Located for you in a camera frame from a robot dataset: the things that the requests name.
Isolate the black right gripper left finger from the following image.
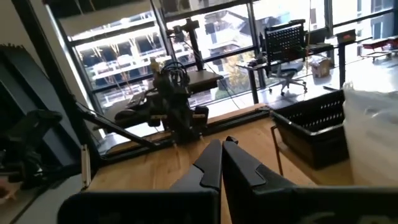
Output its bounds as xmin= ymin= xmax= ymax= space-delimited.
xmin=57 ymin=138 xmax=223 ymax=224

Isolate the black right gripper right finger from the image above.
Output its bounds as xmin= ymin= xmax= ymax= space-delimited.
xmin=222 ymin=136 xmax=398 ymax=224

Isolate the black slotted plastic basket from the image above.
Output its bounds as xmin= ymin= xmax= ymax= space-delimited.
xmin=270 ymin=89 xmax=349 ymax=170

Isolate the clear plastic basket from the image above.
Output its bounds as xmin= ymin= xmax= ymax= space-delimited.
xmin=341 ymin=81 xmax=398 ymax=187

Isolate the gray office chair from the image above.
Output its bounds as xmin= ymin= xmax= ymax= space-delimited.
xmin=269 ymin=60 xmax=308 ymax=96

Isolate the gray desk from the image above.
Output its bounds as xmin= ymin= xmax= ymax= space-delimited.
xmin=0 ymin=174 xmax=85 ymax=224

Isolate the yellowish bottle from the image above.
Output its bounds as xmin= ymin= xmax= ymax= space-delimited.
xmin=150 ymin=57 xmax=161 ymax=74

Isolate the brown cardboard box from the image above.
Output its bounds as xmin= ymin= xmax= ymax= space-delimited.
xmin=310 ymin=57 xmax=332 ymax=78

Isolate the red cart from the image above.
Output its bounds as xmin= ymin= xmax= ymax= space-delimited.
xmin=360 ymin=35 xmax=398 ymax=62

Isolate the dark monitor back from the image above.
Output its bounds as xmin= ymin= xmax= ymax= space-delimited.
xmin=0 ymin=43 xmax=80 ymax=175

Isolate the black camera stand post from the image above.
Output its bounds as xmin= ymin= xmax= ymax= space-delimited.
xmin=166 ymin=17 xmax=206 ymax=73

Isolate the black pedestal stand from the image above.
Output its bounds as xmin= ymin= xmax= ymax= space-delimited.
xmin=336 ymin=29 xmax=358 ymax=89

